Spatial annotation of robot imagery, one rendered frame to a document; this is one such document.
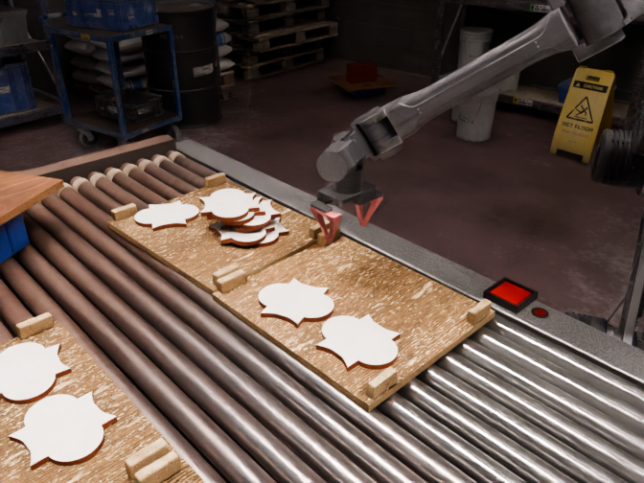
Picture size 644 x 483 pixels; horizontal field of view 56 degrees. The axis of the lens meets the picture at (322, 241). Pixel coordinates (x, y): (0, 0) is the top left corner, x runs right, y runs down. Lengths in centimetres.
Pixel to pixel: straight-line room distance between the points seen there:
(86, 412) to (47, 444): 7
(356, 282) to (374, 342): 20
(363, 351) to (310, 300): 17
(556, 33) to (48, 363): 93
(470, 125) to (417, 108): 372
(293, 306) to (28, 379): 45
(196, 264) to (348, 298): 33
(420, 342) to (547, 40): 52
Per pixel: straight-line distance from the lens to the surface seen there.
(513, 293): 124
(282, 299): 113
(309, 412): 96
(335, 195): 113
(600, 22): 98
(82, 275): 134
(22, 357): 111
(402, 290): 119
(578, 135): 463
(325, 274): 122
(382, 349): 102
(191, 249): 134
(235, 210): 134
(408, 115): 105
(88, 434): 94
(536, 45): 99
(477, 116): 474
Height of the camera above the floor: 160
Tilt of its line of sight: 30 degrees down
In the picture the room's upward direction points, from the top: straight up
